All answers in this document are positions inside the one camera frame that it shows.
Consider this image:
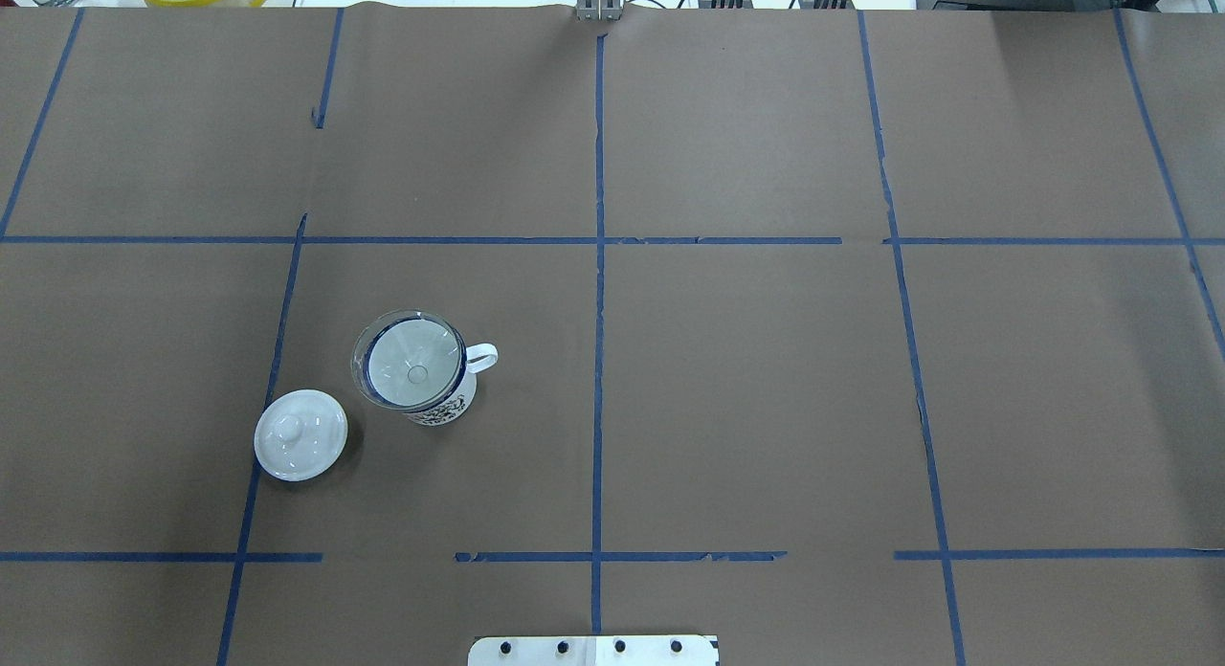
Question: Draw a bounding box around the clear glass funnel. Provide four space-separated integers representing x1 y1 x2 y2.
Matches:
350 309 466 413

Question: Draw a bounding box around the white enamel mug blue rim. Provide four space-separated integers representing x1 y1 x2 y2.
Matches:
390 340 500 427

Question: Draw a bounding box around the white ceramic lid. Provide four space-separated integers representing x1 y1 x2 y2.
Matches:
254 388 349 482

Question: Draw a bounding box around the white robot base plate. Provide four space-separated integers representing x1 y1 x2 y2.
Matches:
467 634 722 665

